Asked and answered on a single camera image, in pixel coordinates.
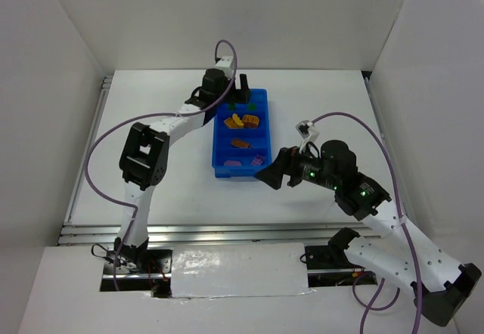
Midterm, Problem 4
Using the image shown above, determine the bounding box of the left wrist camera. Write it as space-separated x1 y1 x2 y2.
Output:
215 56 235 79

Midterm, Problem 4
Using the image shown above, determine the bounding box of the yellow black striped lego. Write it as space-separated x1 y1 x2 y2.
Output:
231 113 244 128

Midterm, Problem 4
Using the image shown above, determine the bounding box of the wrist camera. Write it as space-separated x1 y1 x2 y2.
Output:
296 120 319 153
215 56 235 79

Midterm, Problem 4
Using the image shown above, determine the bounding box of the small purple lego plate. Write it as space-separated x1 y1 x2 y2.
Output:
251 154 265 166

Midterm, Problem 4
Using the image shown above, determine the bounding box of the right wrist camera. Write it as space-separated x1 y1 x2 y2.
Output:
296 120 319 153

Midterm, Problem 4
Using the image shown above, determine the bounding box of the white cover plate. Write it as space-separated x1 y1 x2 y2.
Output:
171 243 309 298

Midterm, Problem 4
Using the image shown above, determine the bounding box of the yellow round flower lego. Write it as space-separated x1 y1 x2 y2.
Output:
242 114 260 128

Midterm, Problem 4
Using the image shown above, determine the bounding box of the orange lego brick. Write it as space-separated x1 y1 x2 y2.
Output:
224 117 237 129

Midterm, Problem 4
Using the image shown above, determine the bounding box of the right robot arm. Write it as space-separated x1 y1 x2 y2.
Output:
255 140 482 326

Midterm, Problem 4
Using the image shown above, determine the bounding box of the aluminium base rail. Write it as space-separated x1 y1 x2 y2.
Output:
58 220 383 293

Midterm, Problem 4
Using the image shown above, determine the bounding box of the purple flower lego piece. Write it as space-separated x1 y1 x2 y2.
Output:
223 159 242 167

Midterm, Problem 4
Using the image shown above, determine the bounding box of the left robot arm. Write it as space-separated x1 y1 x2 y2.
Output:
114 68 251 271

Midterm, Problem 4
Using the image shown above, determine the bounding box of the blue divided plastic tray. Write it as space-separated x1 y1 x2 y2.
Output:
212 88 272 178

